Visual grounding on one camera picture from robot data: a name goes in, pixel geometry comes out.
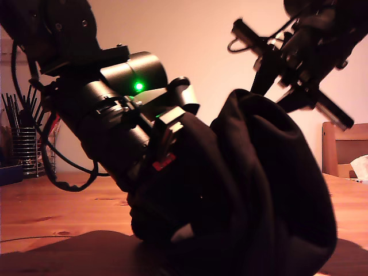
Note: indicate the dark brown bag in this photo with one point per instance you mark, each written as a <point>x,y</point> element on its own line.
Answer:
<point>4,143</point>

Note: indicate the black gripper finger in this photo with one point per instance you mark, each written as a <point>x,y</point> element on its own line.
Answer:
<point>299,100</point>
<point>263,77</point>

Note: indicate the black shorts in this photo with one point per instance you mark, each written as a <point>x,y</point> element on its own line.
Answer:
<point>244,187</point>

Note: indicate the wooden chair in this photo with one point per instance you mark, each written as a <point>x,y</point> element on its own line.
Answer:
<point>329,149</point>

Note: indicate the arm grey camera box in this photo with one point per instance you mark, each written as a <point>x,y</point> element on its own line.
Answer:
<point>184,95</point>

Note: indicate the black spoon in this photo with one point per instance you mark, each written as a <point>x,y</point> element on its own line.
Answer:
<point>26,118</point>

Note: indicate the crumpled clear plastic bag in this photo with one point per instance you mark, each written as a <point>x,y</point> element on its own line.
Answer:
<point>46,155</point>

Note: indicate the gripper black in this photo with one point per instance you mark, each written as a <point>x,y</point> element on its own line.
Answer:
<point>120,143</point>

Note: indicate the navy blue box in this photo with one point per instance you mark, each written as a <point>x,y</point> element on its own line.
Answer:
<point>10,175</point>

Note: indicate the white tissue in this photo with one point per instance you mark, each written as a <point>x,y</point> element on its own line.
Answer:
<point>360,166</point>

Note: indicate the black chopstick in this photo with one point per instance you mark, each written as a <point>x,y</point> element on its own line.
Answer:
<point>16,109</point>
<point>34,100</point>
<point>38,110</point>
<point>41,116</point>
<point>11,109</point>
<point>6,110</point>
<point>28,99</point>

